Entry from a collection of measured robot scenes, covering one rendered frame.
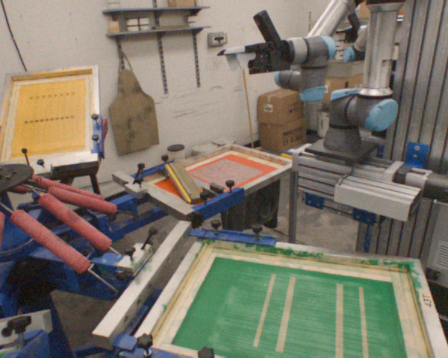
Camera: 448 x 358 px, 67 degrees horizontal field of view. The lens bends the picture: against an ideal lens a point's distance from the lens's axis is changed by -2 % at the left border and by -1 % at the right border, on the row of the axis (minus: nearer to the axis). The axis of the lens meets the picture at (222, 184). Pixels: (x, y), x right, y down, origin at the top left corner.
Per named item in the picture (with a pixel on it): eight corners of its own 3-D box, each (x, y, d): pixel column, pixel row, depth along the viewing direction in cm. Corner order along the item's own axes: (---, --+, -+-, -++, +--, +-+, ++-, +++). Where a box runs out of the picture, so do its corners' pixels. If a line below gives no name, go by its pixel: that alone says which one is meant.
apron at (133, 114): (157, 142, 397) (144, 47, 352) (161, 144, 392) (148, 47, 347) (116, 155, 365) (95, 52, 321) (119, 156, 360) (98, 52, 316)
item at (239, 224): (269, 215, 216) (268, 167, 202) (279, 219, 210) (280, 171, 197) (215, 246, 189) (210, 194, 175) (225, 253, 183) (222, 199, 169)
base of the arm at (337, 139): (366, 143, 140) (369, 120, 136) (352, 154, 130) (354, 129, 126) (333, 137, 150) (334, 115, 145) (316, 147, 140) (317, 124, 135)
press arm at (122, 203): (141, 198, 167) (140, 189, 165) (147, 201, 163) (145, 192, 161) (108, 211, 157) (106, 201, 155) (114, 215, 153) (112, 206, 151)
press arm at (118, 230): (237, 179, 212) (237, 170, 209) (244, 181, 208) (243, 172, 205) (25, 275, 139) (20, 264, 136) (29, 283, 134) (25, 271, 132)
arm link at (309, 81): (308, 95, 117) (309, 62, 112) (329, 101, 108) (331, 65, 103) (288, 98, 114) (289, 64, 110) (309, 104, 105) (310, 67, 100)
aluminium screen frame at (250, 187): (231, 148, 238) (231, 142, 237) (300, 168, 198) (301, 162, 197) (131, 185, 192) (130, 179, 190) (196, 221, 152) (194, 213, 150)
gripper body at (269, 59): (258, 74, 94) (295, 68, 98) (256, 41, 91) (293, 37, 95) (246, 74, 100) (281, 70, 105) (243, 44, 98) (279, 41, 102)
